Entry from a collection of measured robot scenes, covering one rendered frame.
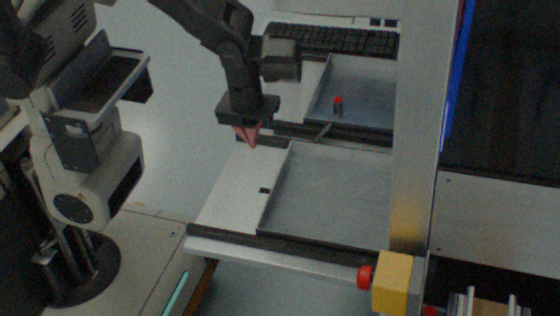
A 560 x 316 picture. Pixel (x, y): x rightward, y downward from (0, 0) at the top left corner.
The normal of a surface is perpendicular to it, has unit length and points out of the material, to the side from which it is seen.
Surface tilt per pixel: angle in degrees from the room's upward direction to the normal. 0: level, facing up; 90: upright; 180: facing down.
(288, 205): 0
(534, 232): 90
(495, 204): 90
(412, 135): 90
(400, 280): 0
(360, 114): 0
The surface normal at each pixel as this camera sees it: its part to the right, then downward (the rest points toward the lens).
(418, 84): -0.29, 0.66
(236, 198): -0.07, -0.73
